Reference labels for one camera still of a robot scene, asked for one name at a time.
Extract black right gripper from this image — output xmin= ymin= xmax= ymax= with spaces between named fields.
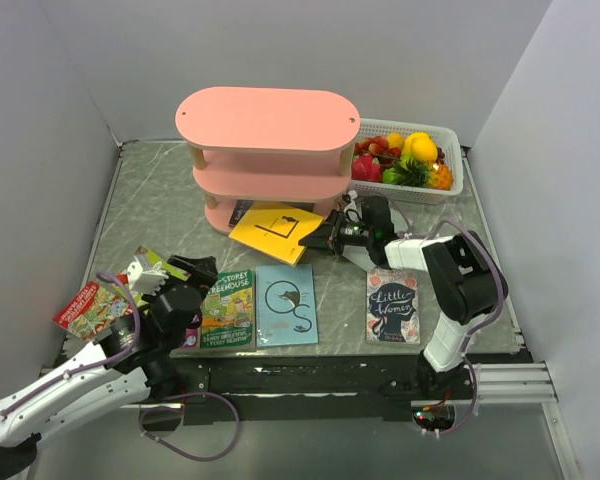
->
xmin=299 ymin=208 xmax=374 ymax=256

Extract yellow book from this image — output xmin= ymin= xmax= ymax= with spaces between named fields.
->
xmin=229 ymin=201 xmax=324 ymax=266

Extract light blue book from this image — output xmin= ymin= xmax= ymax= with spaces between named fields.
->
xmin=255 ymin=264 xmax=319 ymax=349

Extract Wuthering Heights dark blue book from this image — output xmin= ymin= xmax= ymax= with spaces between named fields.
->
xmin=228 ymin=200 xmax=314 ymax=228

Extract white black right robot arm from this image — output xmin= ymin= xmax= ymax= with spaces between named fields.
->
xmin=299 ymin=196 xmax=508 ymax=399

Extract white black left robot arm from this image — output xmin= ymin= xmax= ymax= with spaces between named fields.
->
xmin=0 ymin=255 xmax=218 ymax=479

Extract lime green paperback book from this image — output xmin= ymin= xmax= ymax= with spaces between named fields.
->
xmin=124 ymin=246 xmax=189 ymax=306

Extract grey white book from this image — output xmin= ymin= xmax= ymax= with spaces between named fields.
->
xmin=339 ymin=197 xmax=381 ymax=271

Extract red Treehouse book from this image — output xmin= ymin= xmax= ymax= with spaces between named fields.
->
xmin=52 ymin=281 xmax=131 ymax=341

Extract pink toy dragon fruit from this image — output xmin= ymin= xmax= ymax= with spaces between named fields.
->
xmin=351 ymin=154 xmax=382 ymax=183

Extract purple paperback book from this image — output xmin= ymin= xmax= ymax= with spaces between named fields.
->
xmin=181 ymin=328 xmax=199 ymax=349

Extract green Treehouse book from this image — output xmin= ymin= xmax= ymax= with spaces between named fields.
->
xmin=199 ymin=270 xmax=256 ymax=351

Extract Little Women book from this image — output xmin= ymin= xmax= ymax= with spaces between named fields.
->
xmin=365 ymin=268 xmax=420 ymax=346

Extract red toy cherries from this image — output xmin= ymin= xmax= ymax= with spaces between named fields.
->
xmin=354 ymin=136 xmax=402 ymax=158

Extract toy pineapple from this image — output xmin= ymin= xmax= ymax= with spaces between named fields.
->
xmin=395 ymin=161 xmax=453 ymax=191

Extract small yellow toy fruit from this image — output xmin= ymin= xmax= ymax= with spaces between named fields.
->
xmin=386 ymin=132 xmax=405 ymax=150

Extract pink three-tier shelf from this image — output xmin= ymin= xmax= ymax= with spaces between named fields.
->
xmin=175 ymin=86 xmax=361 ymax=234

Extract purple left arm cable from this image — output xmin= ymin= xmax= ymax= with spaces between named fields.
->
xmin=0 ymin=269 xmax=241 ymax=461

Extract black mounting base plate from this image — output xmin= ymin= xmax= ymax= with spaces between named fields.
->
xmin=117 ymin=352 xmax=534 ymax=426

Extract aluminium rail frame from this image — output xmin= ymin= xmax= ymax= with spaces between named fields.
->
xmin=27 ymin=362 xmax=559 ymax=411

